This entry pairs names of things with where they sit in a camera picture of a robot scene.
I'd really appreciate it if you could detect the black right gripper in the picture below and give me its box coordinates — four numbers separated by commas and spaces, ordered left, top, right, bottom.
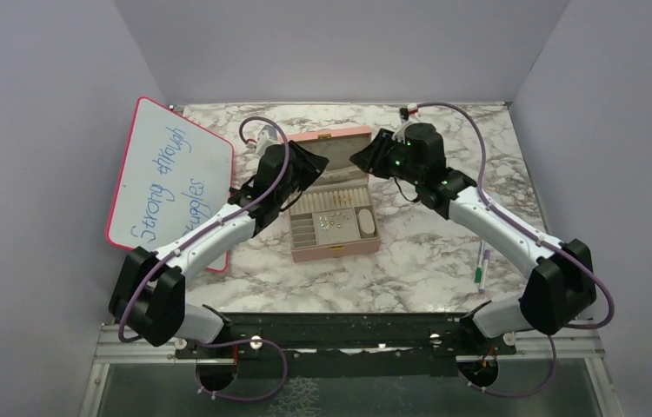
349, 128, 423, 187

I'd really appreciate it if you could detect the pink jewelry box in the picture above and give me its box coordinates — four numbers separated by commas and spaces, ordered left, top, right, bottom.
287, 126, 382, 263

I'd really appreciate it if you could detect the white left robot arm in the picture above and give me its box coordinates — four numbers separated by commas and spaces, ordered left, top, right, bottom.
109, 142, 329, 357

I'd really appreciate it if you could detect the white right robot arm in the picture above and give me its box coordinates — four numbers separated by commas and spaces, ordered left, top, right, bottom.
350, 122, 596, 354

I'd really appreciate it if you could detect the white oval watch pillow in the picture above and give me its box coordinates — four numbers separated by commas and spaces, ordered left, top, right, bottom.
356, 208, 376, 237

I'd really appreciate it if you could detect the pink-framed whiteboard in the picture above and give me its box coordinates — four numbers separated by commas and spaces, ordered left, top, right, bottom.
105, 96, 235, 250

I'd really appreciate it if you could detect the green marker pen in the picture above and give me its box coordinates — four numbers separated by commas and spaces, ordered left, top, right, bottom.
474, 240, 486, 284

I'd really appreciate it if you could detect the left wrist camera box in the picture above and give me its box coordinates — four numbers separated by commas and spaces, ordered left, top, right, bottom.
255, 125, 280, 156

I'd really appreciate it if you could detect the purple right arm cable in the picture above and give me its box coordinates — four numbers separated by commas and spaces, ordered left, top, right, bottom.
415, 102, 616, 400

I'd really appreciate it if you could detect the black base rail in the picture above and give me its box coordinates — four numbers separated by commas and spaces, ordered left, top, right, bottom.
118, 310, 598, 381

